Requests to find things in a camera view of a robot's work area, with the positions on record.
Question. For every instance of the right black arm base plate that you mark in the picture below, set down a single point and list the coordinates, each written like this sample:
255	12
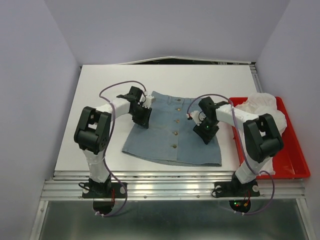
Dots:
227	189

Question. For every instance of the red plastic tray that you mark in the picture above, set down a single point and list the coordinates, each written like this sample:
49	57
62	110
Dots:
290	162

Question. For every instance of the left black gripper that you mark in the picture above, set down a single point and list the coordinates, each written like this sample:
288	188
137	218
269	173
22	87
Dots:
144	120

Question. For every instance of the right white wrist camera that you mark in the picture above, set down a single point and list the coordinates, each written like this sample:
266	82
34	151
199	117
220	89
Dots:
196	116

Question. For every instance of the light blue denim skirt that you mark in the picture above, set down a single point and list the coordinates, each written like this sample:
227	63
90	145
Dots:
170	139

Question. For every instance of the white skirt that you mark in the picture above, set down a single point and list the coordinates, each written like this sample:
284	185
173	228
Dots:
259	104

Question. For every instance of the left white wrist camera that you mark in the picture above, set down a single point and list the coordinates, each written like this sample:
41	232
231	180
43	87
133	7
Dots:
147	99

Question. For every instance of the aluminium extrusion frame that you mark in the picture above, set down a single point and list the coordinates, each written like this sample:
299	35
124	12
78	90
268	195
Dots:
164	201

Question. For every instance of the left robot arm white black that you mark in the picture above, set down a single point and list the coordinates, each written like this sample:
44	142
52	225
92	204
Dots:
95	128

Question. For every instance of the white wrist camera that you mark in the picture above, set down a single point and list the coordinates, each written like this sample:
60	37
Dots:
196	116
147	99

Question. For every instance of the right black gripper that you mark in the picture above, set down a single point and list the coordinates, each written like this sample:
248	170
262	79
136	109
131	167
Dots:
205	135

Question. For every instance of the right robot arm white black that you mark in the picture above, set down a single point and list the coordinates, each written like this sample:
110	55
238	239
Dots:
262	139

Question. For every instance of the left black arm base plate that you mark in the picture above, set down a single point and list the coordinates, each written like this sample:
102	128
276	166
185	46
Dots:
113	190

